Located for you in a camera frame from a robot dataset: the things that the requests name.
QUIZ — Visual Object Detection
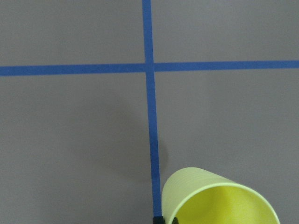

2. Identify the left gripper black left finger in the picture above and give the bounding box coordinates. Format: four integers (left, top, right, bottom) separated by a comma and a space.
152, 216, 164, 224

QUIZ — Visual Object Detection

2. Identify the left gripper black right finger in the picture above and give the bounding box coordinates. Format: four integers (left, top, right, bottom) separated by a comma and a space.
172, 217, 179, 224

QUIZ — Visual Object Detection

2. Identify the yellow plastic cup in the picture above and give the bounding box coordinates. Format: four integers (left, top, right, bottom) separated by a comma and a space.
162, 167, 280, 224

